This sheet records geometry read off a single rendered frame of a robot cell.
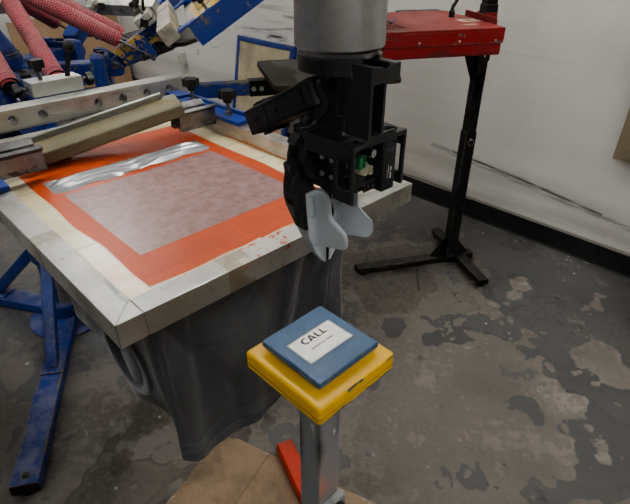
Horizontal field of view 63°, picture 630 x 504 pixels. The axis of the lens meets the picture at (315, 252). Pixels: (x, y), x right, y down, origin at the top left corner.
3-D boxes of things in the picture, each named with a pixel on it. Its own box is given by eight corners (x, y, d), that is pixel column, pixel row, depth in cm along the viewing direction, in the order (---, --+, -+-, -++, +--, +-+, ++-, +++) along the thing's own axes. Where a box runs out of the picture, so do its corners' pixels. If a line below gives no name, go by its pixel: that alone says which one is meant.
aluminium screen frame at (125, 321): (410, 201, 97) (412, 182, 95) (121, 350, 63) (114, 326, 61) (184, 112, 145) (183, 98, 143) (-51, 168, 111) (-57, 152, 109)
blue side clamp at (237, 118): (255, 142, 128) (253, 114, 124) (239, 147, 125) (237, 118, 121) (189, 115, 146) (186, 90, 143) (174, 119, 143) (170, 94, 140)
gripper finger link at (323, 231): (337, 290, 50) (339, 205, 45) (296, 265, 54) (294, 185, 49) (358, 277, 52) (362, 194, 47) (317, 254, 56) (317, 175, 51)
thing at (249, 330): (346, 362, 122) (353, 198, 99) (180, 484, 95) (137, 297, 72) (336, 356, 123) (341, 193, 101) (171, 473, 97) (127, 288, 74)
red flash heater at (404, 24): (449, 36, 220) (453, 6, 214) (509, 58, 183) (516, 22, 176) (311, 43, 208) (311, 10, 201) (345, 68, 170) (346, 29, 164)
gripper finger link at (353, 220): (358, 277, 52) (362, 194, 47) (317, 254, 56) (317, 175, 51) (378, 265, 54) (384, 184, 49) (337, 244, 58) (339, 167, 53)
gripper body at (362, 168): (348, 215, 44) (354, 68, 38) (282, 184, 49) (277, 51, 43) (403, 188, 48) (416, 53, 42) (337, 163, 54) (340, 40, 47)
